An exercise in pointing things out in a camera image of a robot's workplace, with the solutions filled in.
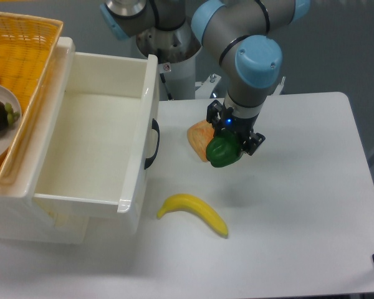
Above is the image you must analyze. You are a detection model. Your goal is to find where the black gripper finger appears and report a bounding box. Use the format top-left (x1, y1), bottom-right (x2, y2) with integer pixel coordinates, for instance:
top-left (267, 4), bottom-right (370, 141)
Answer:
top-left (241, 132), bottom-right (266, 156)
top-left (206, 100), bottom-right (224, 131)

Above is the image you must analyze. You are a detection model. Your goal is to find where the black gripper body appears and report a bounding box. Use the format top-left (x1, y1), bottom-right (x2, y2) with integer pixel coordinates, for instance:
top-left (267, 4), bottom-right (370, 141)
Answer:
top-left (214, 107), bottom-right (258, 140)

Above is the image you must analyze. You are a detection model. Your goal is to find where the green pepper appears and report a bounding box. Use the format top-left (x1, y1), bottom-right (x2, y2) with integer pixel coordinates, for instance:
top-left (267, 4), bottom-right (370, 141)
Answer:
top-left (206, 130), bottom-right (242, 168)

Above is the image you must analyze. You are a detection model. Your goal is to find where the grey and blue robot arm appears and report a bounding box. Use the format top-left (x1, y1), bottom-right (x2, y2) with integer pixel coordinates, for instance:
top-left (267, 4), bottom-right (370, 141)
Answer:
top-left (100, 1), bottom-right (310, 154)

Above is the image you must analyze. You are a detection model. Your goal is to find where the open upper white drawer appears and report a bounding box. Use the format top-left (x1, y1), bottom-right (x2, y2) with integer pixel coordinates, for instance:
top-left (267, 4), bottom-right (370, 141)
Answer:
top-left (34, 52), bottom-right (159, 233)

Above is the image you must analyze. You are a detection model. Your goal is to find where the white drawer cabinet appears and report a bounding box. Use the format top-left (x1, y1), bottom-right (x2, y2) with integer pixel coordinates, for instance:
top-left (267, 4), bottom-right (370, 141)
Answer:
top-left (0, 37), bottom-right (89, 244)

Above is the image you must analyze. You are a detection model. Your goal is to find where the orange slice toy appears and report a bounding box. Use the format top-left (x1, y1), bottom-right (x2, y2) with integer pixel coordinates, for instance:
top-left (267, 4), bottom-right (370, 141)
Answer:
top-left (187, 120), bottom-right (214, 162)

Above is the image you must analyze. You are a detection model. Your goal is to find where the yellow banana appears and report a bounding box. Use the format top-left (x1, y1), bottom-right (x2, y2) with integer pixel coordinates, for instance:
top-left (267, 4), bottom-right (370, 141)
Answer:
top-left (156, 193), bottom-right (229, 238)

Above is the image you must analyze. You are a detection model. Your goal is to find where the yellow woven basket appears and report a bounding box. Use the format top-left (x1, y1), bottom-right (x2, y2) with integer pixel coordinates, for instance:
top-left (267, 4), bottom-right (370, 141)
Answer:
top-left (0, 12), bottom-right (63, 182)

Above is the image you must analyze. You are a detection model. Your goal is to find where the white plate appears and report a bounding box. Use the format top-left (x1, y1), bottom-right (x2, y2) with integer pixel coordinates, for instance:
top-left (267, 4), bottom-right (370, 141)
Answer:
top-left (0, 85), bottom-right (22, 157)

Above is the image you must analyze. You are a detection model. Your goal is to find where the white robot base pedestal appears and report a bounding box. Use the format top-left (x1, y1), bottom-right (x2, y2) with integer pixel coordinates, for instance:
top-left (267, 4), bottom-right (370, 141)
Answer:
top-left (136, 17), bottom-right (201, 100)

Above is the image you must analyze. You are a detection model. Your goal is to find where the black drawer handle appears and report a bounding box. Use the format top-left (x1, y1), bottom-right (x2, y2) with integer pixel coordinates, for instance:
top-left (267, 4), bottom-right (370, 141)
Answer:
top-left (144, 118), bottom-right (160, 169)

